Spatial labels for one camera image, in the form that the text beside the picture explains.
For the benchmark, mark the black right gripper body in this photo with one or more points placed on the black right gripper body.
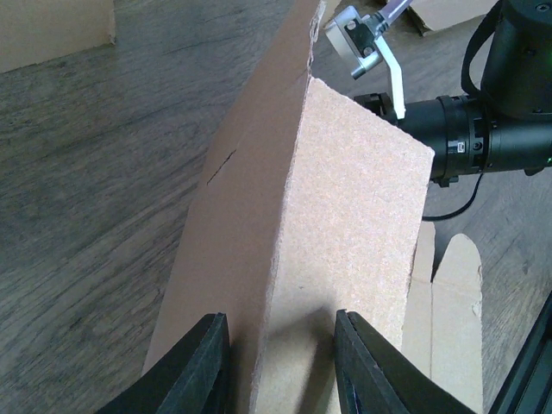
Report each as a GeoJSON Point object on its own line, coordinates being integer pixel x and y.
{"type": "Point", "coordinates": [381, 105]}

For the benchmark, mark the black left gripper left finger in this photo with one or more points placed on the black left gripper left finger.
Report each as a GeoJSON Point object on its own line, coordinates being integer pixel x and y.
{"type": "Point", "coordinates": [192, 377]}

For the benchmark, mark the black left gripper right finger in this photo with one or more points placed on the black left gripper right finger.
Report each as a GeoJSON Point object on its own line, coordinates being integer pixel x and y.
{"type": "Point", "coordinates": [373, 376]}

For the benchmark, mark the large cardboard box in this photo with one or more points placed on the large cardboard box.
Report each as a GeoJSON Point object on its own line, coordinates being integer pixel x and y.
{"type": "Point", "coordinates": [309, 204]}

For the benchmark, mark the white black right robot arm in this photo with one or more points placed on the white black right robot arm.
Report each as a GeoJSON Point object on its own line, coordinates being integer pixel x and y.
{"type": "Point", "coordinates": [502, 122]}

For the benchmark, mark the top flat cardboard blank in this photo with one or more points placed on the top flat cardboard blank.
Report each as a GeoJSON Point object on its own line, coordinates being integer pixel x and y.
{"type": "Point", "coordinates": [431, 16]}

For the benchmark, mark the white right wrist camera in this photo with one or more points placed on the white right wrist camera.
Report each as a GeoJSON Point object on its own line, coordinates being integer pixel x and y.
{"type": "Point", "coordinates": [359, 40]}

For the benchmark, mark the black aluminium front rail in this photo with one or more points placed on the black aluminium front rail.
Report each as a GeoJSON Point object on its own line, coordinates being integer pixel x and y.
{"type": "Point", "coordinates": [527, 387]}

